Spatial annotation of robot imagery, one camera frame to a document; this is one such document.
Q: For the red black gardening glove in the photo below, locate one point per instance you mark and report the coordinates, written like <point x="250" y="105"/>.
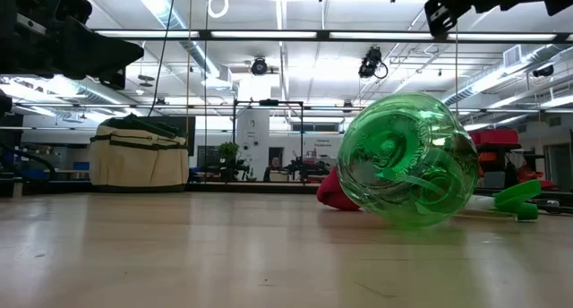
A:
<point x="333" y="196"/>

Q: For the green plastic spray bottle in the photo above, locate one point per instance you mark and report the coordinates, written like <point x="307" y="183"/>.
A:
<point x="403" y="165"/>

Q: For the black overhead frame bar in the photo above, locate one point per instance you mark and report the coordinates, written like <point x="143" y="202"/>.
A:
<point x="322" y="35"/>

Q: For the red bin storage rack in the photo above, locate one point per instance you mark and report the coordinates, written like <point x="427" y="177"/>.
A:
<point x="494" y="137"/>

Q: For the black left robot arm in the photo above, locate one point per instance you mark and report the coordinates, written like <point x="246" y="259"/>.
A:
<point x="5" y="103"/>

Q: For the black wall board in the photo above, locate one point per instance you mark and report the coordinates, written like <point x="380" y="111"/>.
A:
<point x="191" y="135"/>

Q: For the green potted background plant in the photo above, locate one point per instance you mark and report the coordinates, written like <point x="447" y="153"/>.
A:
<point x="228" y="151"/>

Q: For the beige green gardening bag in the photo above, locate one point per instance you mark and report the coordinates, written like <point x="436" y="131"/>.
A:
<point x="134" y="169"/>

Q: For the black ceiling camera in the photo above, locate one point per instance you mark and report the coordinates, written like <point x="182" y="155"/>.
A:
<point x="369" y="64"/>
<point x="543" y="71"/>
<point x="259" y="67"/>

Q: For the black background robot arm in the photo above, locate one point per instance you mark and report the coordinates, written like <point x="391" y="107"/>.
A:
<point x="309" y="167"/>

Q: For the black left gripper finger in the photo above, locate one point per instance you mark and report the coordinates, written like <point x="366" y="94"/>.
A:
<point x="53" y="12"/>
<point x="112" y="79"/>

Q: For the blue storage bin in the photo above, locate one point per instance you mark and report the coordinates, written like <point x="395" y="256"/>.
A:
<point x="81" y="166"/>

